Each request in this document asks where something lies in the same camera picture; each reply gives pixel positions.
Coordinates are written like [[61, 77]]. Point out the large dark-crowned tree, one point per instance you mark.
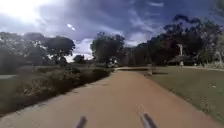
[[106, 46]]

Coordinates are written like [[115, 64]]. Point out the orange-brown dirt path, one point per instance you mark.
[[115, 95]]

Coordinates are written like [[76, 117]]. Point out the small tree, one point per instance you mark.
[[79, 59]]

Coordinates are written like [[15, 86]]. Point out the low bushes beside path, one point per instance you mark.
[[50, 81]]

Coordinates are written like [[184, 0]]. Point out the robot's own part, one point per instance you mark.
[[148, 121], [81, 122]]

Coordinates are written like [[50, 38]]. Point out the group of tall trees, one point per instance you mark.
[[186, 43]]

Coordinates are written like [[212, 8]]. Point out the row of dark trees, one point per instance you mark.
[[30, 50]]

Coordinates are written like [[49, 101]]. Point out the green grass field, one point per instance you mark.
[[193, 85]]

